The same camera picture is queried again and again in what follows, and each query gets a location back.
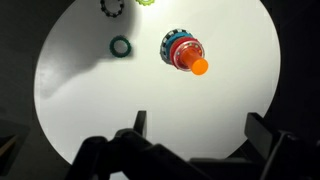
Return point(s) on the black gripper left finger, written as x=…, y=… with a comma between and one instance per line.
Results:
x=141, y=121

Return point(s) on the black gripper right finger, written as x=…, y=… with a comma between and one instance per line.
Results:
x=261, y=130

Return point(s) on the orange stacking pole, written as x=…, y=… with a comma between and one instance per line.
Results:
x=195, y=61

